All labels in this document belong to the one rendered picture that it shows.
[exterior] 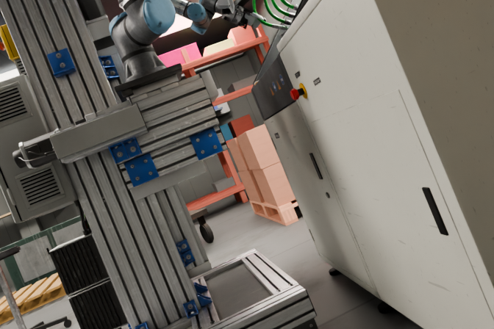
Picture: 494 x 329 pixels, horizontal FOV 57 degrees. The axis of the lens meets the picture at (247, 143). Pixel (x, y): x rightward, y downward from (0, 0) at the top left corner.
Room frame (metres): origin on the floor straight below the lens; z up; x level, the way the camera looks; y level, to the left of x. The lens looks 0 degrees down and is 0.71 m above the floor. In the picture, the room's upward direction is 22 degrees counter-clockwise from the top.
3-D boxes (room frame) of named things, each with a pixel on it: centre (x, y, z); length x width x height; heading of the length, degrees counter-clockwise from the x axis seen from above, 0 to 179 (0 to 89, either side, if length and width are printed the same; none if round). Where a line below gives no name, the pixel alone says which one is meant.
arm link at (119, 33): (1.54, 0.22, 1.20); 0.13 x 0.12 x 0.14; 46
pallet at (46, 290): (5.11, 2.89, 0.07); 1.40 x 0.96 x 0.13; 12
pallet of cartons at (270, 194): (4.34, -0.35, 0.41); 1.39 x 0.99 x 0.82; 6
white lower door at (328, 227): (1.85, -0.17, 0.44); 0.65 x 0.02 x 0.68; 8
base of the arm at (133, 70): (1.55, 0.23, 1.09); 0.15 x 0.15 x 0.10
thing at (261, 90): (1.85, -0.18, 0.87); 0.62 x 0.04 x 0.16; 8
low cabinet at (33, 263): (7.02, 2.87, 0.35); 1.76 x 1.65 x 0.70; 101
